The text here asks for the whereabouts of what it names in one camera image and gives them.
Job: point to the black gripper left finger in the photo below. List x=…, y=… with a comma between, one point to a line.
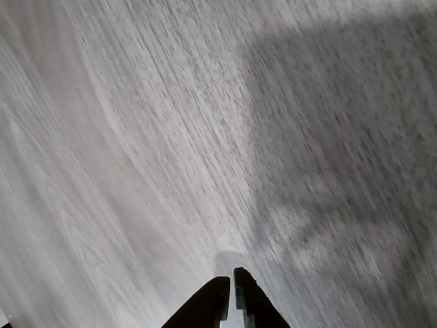
x=205, y=304

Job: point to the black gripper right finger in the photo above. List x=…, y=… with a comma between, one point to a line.
x=256, y=307

